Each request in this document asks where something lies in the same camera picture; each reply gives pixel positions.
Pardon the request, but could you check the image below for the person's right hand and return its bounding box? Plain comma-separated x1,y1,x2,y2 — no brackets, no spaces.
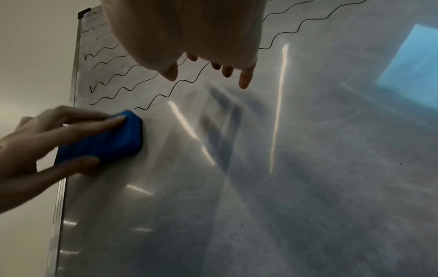
100,0,268,90

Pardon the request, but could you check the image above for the person's left hand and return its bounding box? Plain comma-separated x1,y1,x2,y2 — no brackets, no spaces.
0,105,127,215

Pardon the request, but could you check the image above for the blue whiteboard eraser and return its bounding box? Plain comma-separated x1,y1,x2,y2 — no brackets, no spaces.
54,109,144,167

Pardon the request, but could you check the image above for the white whiteboard with wavy lines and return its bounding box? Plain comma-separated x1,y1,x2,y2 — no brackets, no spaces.
46,0,438,277

